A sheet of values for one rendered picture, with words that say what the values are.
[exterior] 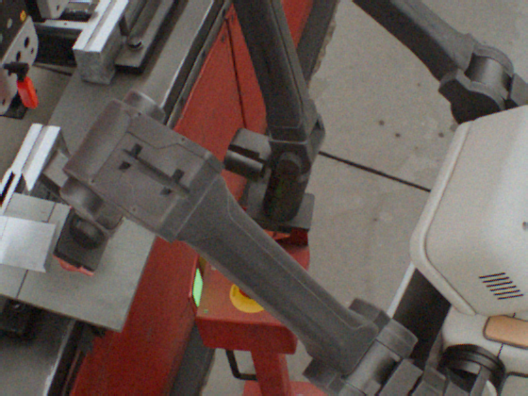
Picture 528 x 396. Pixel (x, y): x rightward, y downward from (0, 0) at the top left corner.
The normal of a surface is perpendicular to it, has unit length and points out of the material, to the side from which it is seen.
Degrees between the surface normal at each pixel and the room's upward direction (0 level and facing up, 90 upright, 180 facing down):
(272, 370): 90
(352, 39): 0
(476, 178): 42
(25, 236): 0
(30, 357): 0
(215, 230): 70
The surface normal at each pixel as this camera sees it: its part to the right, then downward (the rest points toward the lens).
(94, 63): -0.29, 0.80
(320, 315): 0.65, 0.29
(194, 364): -0.09, -0.57
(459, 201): -0.67, -0.63
